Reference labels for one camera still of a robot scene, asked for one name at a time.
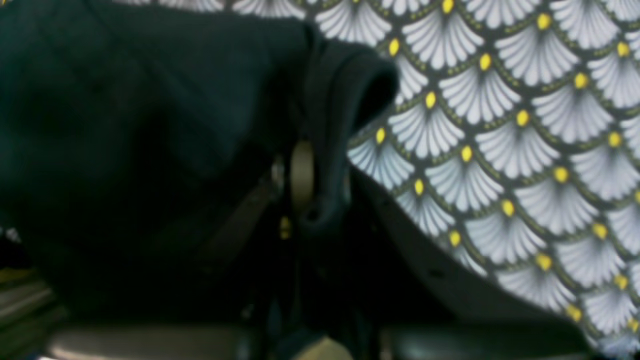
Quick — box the black right gripper image-right right finger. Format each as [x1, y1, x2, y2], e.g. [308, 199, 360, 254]
[349, 170, 596, 360]

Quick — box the black right gripper image-right left finger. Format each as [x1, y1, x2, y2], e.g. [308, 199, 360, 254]
[199, 140, 316, 360]

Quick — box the dark grey T-shirt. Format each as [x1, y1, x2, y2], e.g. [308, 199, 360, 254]
[0, 0, 401, 360]

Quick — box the fan-patterned table cloth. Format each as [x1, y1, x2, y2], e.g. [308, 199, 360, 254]
[123, 0, 639, 359]

